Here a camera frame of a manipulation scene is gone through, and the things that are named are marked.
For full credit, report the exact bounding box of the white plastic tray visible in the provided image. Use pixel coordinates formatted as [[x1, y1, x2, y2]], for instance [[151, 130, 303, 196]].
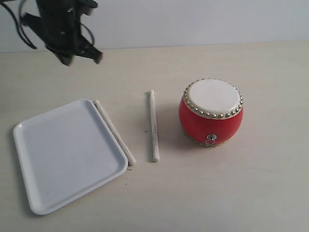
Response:
[[13, 99, 128, 215]]

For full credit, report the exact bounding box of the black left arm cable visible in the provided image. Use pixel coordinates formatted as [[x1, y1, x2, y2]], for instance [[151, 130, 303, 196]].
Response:
[[0, 0, 96, 50]]

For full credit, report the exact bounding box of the small red drum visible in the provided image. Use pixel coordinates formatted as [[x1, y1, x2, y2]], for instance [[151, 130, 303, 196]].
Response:
[[179, 78, 244, 147]]

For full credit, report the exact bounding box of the white drumstick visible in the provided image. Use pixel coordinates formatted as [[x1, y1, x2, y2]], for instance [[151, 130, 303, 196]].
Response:
[[94, 100, 137, 166], [149, 89, 160, 162]]

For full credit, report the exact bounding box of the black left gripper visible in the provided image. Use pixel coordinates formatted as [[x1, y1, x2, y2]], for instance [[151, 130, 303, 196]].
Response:
[[21, 0, 103, 66]]

